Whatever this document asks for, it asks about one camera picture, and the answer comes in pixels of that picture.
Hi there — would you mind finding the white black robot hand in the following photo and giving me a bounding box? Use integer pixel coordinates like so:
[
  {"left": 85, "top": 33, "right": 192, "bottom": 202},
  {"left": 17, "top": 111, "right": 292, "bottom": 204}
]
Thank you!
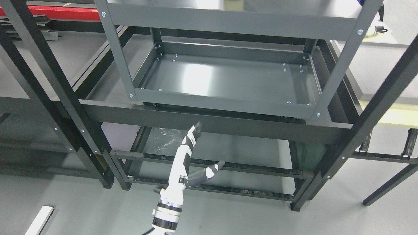
[{"left": 160, "top": 122, "right": 225, "bottom": 207}]

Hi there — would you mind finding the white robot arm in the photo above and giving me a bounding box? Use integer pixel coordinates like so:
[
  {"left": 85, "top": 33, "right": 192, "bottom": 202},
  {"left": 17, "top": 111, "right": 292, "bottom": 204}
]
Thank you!
[{"left": 151, "top": 200, "right": 182, "bottom": 235}]

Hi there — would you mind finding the dark grey metal shelf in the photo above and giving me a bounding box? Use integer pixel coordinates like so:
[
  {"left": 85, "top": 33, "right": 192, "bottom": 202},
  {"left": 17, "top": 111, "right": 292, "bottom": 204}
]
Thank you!
[{"left": 88, "top": 0, "right": 417, "bottom": 211}]

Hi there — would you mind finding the black metal rack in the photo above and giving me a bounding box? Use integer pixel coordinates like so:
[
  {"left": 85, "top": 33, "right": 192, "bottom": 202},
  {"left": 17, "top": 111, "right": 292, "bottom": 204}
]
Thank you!
[{"left": 1, "top": 0, "right": 114, "bottom": 189}]

